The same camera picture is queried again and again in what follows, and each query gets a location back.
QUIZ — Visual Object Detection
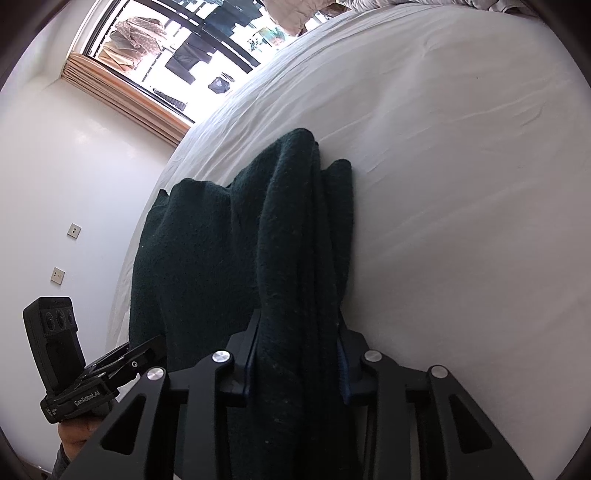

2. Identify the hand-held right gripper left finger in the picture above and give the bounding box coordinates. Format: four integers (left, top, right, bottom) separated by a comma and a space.
60, 309, 262, 480

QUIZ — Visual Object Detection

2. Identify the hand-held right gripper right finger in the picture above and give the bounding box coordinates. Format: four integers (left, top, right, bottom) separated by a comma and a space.
338, 318, 535, 480

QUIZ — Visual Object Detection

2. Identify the dark green cloth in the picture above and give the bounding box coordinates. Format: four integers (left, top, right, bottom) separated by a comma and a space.
128, 128, 370, 480

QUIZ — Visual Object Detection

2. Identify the person's left forearm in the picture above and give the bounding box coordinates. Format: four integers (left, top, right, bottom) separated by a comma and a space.
50, 447, 75, 480

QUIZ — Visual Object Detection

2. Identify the person's left hand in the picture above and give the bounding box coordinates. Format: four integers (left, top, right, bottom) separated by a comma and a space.
58, 413, 106, 462

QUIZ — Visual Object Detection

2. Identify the white bed sheet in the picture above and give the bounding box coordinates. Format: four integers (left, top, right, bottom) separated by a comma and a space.
106, 0, 591, 462

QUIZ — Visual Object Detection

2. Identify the wood framed window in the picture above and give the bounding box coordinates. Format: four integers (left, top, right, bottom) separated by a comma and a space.
62, 0, 352, 147

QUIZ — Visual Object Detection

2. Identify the hanging brown patterned garment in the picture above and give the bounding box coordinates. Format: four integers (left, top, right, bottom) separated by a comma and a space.
99, 16, 168, 73

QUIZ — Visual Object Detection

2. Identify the beige cloth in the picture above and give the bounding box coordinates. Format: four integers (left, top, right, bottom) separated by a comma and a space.
263, 0, 352, 37

